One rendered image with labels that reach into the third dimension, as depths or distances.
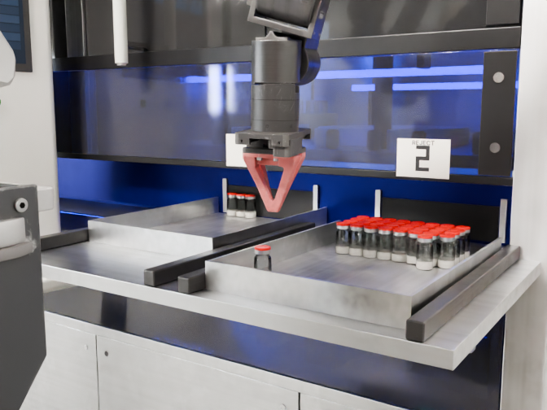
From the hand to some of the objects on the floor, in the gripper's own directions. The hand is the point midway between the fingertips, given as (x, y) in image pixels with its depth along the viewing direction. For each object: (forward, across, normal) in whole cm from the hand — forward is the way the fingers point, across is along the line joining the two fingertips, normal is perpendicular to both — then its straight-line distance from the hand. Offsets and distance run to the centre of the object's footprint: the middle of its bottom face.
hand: (273, 204), depth 77 cm
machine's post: (+98, -22, +35) cm, 106 cm away
